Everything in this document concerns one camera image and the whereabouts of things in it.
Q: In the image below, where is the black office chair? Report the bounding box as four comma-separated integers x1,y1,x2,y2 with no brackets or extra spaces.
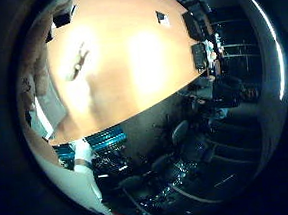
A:
170,119,192,146
150,152,175,173

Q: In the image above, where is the blue ribbed panel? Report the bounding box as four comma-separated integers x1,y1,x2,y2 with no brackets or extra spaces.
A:
50,123,129,163

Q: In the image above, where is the black computer monitor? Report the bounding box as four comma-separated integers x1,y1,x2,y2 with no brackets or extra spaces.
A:
190,41,211,75
182,10,207,42

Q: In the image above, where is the ceiling light strip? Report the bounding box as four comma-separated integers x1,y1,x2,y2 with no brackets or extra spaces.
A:
249,0,288,104

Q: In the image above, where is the white paper card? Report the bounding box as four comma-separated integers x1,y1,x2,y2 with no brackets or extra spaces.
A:
43,5,79,43

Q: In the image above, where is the small black white block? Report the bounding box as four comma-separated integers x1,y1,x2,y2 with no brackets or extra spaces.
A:
154,9,172,28

